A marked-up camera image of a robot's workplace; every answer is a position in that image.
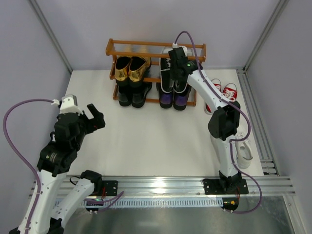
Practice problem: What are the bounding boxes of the black patent loafer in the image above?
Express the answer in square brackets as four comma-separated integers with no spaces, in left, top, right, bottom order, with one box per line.
[117,85,133,107]
[132,82,153,108]

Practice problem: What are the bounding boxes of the gold loafer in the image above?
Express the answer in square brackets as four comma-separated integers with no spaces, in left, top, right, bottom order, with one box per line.
[115,56,132,87]
[128,56,151,88]

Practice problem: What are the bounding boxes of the red canvas sneaker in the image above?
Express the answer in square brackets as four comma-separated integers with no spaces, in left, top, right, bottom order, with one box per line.
[204,78,221,115]
[222,83,238,102]

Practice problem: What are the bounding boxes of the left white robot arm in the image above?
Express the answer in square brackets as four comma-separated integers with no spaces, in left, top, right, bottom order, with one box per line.
[10,101,105,234]

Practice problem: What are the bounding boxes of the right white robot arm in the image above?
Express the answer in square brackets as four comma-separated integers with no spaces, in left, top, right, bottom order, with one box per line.
[169,47,249,195]

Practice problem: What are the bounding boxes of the orange wooden shoe shelf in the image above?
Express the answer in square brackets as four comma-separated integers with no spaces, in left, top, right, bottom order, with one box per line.
[105,39,206,107]

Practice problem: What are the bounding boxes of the left black controller box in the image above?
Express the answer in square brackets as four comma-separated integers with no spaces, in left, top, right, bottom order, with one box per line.
[84,199,104,212]

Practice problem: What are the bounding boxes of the black controller box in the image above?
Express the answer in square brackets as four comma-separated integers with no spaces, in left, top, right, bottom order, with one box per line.
[221,197,239,211]
[84,199,104,212]

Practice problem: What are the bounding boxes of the right black controller box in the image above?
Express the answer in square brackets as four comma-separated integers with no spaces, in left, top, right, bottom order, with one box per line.
[221,197,239,211]

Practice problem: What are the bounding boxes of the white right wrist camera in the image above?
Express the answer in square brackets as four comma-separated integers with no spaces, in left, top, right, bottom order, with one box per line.
[172,43,188,56]

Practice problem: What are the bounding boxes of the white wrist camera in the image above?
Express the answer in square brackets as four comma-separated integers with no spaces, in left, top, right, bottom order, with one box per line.
[172,43,188,56]
[59,94,81,114]

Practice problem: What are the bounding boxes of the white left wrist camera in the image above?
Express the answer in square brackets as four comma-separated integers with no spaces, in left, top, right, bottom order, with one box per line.
[59,94,81,114]

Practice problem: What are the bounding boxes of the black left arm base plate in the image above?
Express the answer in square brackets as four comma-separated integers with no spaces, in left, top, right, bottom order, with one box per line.
[91,180,118,197]

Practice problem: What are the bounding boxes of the white slotted cable duct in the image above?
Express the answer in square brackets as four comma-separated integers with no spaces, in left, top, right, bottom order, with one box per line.
[56,196,224,208]

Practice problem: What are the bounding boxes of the right side aluminium rail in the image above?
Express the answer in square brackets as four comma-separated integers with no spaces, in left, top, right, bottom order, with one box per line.
[236,69,280,176]

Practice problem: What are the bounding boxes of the left aluminium corner post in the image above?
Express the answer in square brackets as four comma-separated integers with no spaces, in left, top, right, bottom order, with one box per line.
[27,0,73,74]

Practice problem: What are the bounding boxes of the aluminium corner post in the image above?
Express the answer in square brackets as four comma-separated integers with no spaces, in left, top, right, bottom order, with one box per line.
[27,0,73,74]
[243,0,289,72]

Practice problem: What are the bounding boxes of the right aluminium corner post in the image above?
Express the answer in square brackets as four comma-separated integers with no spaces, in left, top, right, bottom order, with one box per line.
[243,0,289,72]

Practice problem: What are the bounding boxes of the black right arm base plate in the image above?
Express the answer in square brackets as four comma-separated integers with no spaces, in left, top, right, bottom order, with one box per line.
[202,178,249,195]

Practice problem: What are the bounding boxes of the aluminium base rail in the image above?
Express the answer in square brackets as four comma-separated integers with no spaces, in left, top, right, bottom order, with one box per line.
[28,176,297,199]

